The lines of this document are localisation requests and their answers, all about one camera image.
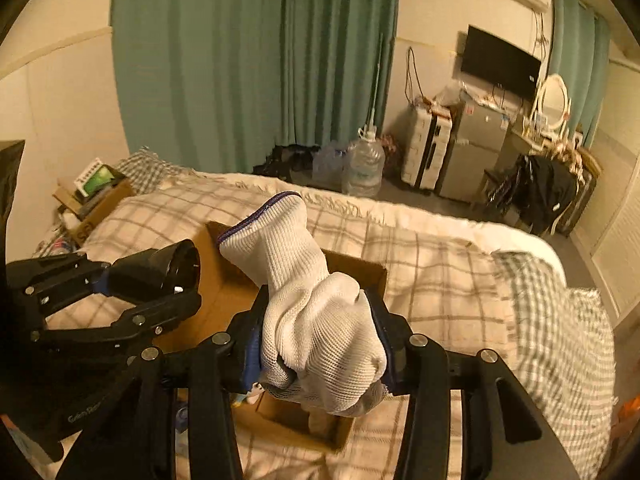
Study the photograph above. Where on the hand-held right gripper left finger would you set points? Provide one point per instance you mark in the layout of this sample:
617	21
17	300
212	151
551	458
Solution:
251	360

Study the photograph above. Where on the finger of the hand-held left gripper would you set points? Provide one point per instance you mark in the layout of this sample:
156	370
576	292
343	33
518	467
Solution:
55	280
140	317

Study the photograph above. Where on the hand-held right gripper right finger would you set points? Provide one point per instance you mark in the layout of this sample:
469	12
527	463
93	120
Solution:
389	355

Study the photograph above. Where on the black cylindrical bottle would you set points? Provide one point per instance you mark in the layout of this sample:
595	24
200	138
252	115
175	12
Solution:
160	270

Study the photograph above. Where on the white knit glove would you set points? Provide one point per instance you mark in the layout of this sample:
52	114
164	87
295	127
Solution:
310	310

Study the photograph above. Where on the brown cardboard box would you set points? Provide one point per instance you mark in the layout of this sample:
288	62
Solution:
225	285

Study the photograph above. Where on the small cluttered cardboard box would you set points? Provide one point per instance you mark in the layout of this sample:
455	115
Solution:
95	210

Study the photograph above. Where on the beige plaid blanket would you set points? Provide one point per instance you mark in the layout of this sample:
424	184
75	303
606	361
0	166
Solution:
440	280

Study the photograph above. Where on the green and white packet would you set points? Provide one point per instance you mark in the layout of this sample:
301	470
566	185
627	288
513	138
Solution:
97	177

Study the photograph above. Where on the green checked pillow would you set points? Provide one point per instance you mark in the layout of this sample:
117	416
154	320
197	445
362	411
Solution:
560	340
145	167

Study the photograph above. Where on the large clear water jug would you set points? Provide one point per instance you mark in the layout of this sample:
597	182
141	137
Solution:
364	167

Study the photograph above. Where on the pile of dark clothes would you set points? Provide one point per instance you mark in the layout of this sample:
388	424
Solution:
285	162

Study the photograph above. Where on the crumpled clear plastic bottle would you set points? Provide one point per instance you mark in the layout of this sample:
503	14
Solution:
329	160

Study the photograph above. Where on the white suitcase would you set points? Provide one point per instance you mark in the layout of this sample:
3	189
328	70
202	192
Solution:
425	147

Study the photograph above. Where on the grey small fridge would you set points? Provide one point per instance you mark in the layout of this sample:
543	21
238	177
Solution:
475	150

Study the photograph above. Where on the black jacket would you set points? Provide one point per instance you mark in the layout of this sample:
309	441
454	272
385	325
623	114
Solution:
545	190

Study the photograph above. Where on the white dressing table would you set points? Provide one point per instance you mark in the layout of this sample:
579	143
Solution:
542	140

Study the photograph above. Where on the white oval mirror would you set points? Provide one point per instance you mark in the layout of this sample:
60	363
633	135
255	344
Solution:
552	97

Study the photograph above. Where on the narrow green curtain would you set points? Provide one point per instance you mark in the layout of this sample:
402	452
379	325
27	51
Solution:
580	60

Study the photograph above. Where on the black wall television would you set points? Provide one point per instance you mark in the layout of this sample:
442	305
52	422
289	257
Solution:
500	62

